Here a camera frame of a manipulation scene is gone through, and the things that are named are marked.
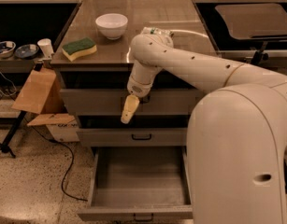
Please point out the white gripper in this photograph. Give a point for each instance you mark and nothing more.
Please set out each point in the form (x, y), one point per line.
(137, 89)

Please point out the grey top drawer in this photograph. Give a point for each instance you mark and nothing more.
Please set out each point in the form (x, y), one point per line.
(97, 102)

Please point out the grey drawer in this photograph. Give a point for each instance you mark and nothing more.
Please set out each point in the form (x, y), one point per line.
(133, 137)
(140, 184)
(97, 102)

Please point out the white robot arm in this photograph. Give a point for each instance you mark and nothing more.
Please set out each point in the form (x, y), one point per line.
(236, 135)

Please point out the grey drawer cabinet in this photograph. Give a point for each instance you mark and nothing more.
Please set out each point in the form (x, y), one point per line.
(110, 66)

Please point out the grey middle drawer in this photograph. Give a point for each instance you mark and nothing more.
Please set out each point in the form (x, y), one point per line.
(133, 137)

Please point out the grey bottom drawer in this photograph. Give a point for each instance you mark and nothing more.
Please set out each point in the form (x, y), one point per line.
(140, 184)

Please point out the open cardboard box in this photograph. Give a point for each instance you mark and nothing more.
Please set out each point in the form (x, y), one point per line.
(40, 95)

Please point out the white ceramic bowl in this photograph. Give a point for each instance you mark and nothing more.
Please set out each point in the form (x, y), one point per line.
(112, 25)

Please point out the green yellow sponge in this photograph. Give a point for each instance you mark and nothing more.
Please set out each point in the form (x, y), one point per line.
(79, 48)

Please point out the white paper cup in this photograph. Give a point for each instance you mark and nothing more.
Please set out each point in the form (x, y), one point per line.
(46, 47)

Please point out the dark blue plate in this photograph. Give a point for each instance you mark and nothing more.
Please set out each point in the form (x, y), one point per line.
(28, 51)

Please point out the blue patterned bowl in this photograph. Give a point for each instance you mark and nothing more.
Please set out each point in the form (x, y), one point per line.
(7, 49)

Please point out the black office chair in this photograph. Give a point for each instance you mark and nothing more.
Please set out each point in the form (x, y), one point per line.
(262, 22)

